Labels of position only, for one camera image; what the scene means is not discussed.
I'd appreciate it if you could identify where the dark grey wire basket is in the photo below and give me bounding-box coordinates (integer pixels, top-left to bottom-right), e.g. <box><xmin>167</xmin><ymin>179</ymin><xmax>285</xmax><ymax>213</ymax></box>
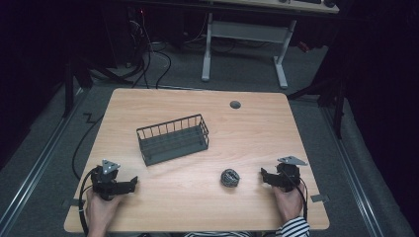
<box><xmin>135</xmin><ymin>114</ymin><xmax>210</xmax><ymax>167</ymax></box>

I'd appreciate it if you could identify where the black floor cable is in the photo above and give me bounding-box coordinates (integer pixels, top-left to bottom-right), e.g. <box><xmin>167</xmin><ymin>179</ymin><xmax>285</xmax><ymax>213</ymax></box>
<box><xmin>71</xmin><ymin>113</ymin><xmax>105</xmax><ymax>181</ymax></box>

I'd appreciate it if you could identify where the metal floor rail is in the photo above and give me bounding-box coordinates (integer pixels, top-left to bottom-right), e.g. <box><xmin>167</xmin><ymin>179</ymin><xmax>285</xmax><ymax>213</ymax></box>
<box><xmin>319</xmin><ymin>106</ymin><xmax>385</xmax><ymax>237</ymax></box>
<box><xmin>0</xmin><ymin>86</ymin><xmax>89</xmax><ymax>231</ymax></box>

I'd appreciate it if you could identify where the person's left hand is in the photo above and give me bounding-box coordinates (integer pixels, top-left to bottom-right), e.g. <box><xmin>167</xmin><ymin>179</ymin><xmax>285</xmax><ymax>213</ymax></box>
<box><xmin>85</xmin><ymin>189</ymin><xmax>125</xmax><ymax>233</ymax></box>

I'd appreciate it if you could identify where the hand-held gripper black cable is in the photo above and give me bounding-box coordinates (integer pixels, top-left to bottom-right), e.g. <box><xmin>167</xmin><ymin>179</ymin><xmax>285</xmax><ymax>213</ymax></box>
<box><xmin>282</xmin><ymin>169</ymin><xmax>309</xmax><ymax>222</ymax></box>
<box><xmin>77</xmin><ymin>166</ymin><xmax>101</xmax><ymax>237</ymax></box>

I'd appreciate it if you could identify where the person's striped shirt torso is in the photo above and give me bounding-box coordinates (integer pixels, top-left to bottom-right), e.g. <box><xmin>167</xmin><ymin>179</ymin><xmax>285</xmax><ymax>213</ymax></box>
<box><xmin>183</xmin><ymin>230</ymin><xmax>253</xmax><ymax>237</ymax></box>

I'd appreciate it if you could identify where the black metal stand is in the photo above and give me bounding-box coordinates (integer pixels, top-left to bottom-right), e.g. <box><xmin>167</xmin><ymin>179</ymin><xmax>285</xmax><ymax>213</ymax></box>
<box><xmin>287</xmin><ymin>77</ymin><xmax>348</xmax><ymax>140</ymax></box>
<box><xmin>61</xmin><ymin>53</ymin><xmax>134</xmax><ymax>119</ymax></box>

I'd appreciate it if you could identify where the right hand-held gripper black cable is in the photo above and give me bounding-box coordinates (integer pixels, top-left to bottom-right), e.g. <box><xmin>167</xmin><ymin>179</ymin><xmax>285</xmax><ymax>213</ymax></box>
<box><xmin>282</xmin><ymin>169</ymin><xmax>309</xmax><ymax>222</ymax></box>

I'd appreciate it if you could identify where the person's right hand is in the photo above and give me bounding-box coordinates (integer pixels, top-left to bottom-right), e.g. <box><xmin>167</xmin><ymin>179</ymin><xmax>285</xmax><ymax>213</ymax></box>
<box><xmin>272</xmin><ymin>181</ymin><xmax>306</xmax><ymax>225</ymax></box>

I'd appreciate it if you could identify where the steel wool scouring ball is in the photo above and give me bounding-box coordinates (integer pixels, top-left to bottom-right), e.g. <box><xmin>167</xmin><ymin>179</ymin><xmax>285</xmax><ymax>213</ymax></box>
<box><xmin>219</xmin><ymin>168</ymin><xmax>241</xmax><ymax>189</ymax></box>

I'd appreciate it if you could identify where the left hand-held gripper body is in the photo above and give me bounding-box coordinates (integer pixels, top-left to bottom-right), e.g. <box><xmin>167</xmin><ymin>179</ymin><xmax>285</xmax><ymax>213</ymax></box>
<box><xmin>90</xmin><ymin>159</ymin><xmax>130</xmax><ymax>201</ymax></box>

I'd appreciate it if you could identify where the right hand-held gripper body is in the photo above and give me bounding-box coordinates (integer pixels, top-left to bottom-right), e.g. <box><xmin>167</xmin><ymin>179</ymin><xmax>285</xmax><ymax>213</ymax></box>
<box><xmin>275</xmin><ymin>155</ymin><xmax>309</xmax><ymax>194</ymax></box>

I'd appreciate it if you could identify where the black cable bundle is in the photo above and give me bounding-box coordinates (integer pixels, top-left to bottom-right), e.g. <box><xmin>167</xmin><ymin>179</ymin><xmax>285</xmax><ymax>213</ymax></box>
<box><xmin>126</xmin><ymin>9</ymin><xmax>173</xmax><ymax>90</ymax></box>

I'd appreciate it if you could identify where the white-framed wooden desk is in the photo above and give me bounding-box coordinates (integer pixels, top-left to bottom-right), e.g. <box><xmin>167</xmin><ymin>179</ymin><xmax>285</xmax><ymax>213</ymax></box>
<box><xmin>201</xmin><ymin>0</ymin><xmax>341</xmax><ymax>90</ymax></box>

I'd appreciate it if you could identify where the left hand-held gripper black cable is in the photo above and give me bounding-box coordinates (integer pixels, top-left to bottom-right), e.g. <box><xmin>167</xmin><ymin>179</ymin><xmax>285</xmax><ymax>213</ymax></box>
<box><xmin>77</xmin><ymin>166</ymin><xmax>101</xmax><ymax>237</ymax></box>

